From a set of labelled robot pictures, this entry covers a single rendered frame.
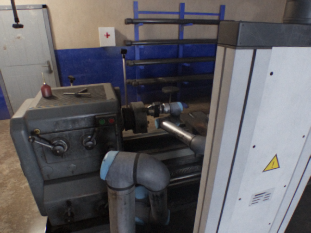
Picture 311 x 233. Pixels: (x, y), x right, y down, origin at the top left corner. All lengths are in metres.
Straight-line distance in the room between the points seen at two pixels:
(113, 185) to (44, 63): 3.91
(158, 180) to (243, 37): 0.57
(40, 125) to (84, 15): 3.35
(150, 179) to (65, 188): 0.82
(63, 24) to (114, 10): 1.02
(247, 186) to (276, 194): 0.14
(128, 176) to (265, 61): 0.57
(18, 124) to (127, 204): 0.82
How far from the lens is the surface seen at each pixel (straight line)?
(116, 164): 0.76
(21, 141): 1.39
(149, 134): 1.85
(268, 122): 0.49
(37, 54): 4.52
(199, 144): 1.28
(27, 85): 4.70
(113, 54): 4.48
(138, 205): 1.30
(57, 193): 1.48
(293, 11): 0.48
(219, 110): 0.41
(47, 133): 1.32
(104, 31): 4.31
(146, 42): 4.20
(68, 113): 1.27
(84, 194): 1.44
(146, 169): 0.74
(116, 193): 0.82
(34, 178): 1.53
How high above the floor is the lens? 1.77
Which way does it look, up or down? 25 degrees down
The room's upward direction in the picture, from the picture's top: straight up
